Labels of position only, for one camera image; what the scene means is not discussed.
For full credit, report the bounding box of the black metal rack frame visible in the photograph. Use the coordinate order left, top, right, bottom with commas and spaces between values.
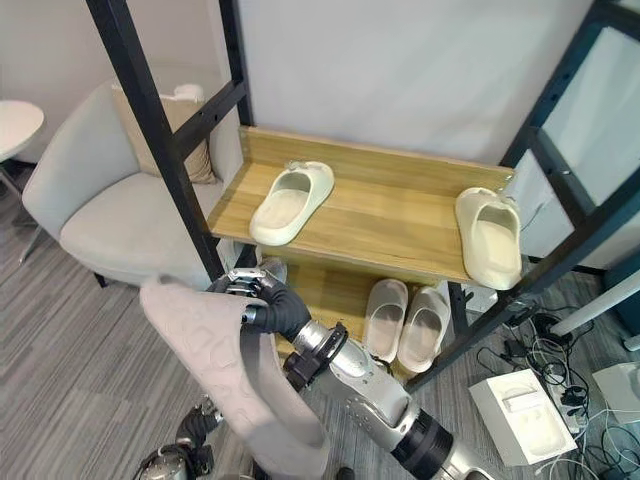
84, 0, 640, 392

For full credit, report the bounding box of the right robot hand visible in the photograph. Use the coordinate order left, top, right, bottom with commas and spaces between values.
207, 257, 332, 357

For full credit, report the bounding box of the white cardboard box with insert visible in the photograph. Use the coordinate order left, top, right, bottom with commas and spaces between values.
468, 368, 577, 470

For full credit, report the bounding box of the cream foam slipper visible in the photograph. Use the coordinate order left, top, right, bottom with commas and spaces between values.
248, 160, 336, 247
453, 186, 524, 291

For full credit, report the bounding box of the white power strip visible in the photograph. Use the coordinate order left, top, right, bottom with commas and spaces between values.
548, 382, 590, 437

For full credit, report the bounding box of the plain wooden rack shelf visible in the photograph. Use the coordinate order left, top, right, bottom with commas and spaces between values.
259, 243, 452, 387

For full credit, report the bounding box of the white desk leg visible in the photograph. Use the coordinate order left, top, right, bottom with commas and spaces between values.
553, 272, 640, 337

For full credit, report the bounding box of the black cable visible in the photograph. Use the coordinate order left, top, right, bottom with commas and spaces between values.
473, 343, 509, 374

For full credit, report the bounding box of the wooden rack shelf with rim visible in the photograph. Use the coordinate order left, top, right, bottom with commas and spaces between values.
206, 124, 519, 289

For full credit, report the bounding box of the beige cushion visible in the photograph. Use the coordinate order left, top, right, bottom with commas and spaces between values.
110, 83, 219, 185

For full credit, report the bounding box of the light grey foam slipper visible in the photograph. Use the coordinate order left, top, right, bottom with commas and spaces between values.
396, 285, 452, 374
363, 278, 411, 362

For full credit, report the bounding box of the teal framed partition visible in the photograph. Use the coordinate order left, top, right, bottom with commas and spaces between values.
499, 0, 640, 275

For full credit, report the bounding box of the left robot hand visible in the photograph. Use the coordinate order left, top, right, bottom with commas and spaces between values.
177, 394, 225, 454

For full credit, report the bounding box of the plain white box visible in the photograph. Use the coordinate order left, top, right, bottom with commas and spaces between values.
591, 360, 640, 417

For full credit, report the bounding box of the round white table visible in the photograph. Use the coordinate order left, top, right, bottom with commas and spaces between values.
0, 99, 46, 165

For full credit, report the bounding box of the white cable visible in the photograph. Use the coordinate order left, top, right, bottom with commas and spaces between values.
527, 333, 594, 384

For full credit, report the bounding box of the grey fabric armchair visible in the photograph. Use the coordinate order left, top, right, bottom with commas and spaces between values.
20, 79, 240, 290

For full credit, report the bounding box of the white back panel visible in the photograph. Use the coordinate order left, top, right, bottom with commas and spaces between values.
233, 0, 604, 166

